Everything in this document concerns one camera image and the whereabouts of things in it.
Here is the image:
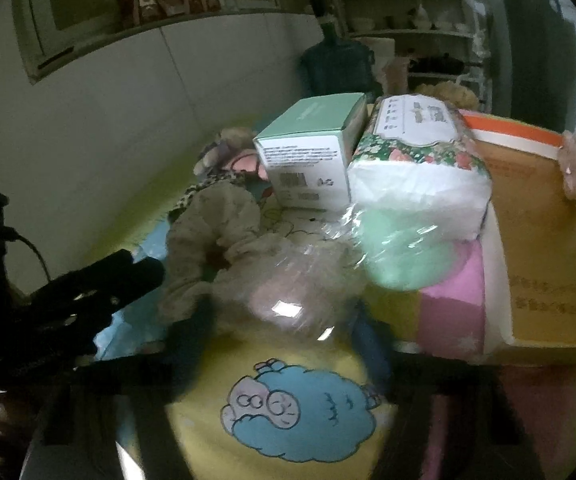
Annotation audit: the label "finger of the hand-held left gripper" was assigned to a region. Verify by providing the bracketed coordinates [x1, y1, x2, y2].
[0, 310, 101, 396]
[32, 249, 166, 316]

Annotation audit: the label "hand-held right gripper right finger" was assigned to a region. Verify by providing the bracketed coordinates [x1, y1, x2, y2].
[348, 305, 544, 480]

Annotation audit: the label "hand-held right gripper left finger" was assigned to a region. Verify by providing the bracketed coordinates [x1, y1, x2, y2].
[22, 310, 219, 480]

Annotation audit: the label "clear plastic bag pink contents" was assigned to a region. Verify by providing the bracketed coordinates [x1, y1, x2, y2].
[208, 237, 369, 343]

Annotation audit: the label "cardboard box with orange rim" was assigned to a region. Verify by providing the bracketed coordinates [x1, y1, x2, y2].
[460, 109, 576, 356]

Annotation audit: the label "cartoon printed tablecloth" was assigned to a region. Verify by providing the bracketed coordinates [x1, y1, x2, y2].
[85, 115, 576, 480]

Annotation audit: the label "mint green sponge plastic pack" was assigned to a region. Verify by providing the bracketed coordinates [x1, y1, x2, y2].
[340, 200, 474, 292]

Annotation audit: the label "floral cloth doll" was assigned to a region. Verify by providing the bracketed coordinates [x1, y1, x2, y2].
[158, 170, 289, 326]

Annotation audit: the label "large floral tissue pack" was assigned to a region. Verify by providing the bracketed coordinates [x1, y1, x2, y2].
[345, 94, 493, 241]

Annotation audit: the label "mint green carton box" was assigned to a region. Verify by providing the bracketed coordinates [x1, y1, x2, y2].
[253, 92, 369, 213]

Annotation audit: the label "bag of yellow food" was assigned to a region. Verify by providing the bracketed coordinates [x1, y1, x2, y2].
[415, 80, 479, 108]

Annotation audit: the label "blue water jug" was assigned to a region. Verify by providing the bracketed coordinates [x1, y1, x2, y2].
[300, 35, 373, 106]

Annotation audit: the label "black wok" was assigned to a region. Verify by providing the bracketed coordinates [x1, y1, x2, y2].
[408, 55, 469, 73]

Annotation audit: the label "white board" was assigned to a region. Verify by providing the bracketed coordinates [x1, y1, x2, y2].
[368, 35, 396, 93]

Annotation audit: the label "dark grey fridge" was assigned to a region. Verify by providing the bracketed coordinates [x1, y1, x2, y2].
[483, 0, 576, 133]

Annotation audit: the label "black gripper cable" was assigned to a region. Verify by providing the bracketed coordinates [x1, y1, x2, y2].
[0, 227, 52, 283]

